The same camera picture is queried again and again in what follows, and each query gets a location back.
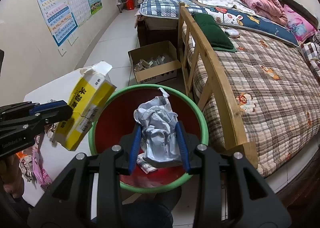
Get yellow white carton box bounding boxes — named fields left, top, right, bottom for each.
left=53, top=61, right=116, bottom=151

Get red bucket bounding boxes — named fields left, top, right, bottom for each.
left=125, top=0, right=135, bottom=10

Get dark green cushion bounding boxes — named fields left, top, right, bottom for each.
left=193, top=13, right=237, bottom=53

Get pink folded blanket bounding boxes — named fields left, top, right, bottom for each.
left=241, top=0, right=288, bottom=26

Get blue plaid bedspread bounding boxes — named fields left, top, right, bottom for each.
left=139, top=0, right=203, bottom=19

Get brown cardboard box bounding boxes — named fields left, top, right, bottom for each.
left=128, top=41, right=181, bottom=84

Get educational wall posters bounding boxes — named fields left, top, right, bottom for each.
left=37, top=0, right=103, bottom=46

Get red bin with green rim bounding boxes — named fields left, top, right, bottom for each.
left=88, top=84, right=209, bottom=194

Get pink plastic wrapper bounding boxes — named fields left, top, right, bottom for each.
left=31, top=134, right=52, bottom=191

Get white computer mouse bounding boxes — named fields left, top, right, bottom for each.
left=225, top=29, right=240, bottom=39

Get wooden bed footboard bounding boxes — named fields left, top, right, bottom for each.
left=177, top=2, right=258, bottom=168

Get pink floral pillow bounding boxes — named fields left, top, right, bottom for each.
left=284, top=4, right=317, bottom=44

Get person's left hand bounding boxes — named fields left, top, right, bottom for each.
left=0, top=155, right=24, bottom=198

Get white paper ball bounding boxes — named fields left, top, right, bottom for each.
left=133, top=87, right=182, bottom=168

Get navy cartoon blanket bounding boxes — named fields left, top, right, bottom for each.
left=184, top=4, right=298, bottom=47

